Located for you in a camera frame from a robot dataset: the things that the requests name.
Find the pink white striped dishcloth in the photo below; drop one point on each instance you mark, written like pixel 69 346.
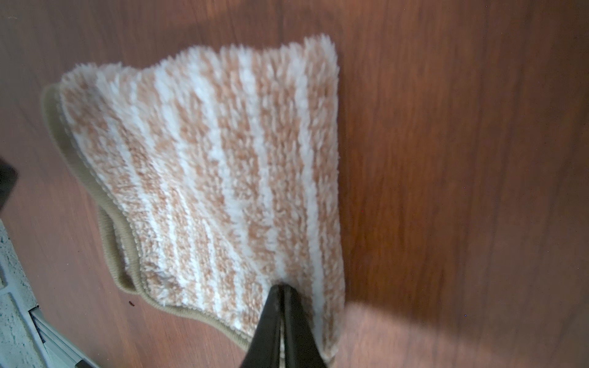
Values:
pixel 215 174

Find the aluminium mounting rail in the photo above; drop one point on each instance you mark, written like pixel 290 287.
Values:
pixel 27 339

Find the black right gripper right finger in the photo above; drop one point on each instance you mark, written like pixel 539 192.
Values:
pixel 301 336

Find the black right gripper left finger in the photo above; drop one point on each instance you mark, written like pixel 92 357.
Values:
pixel 265 348

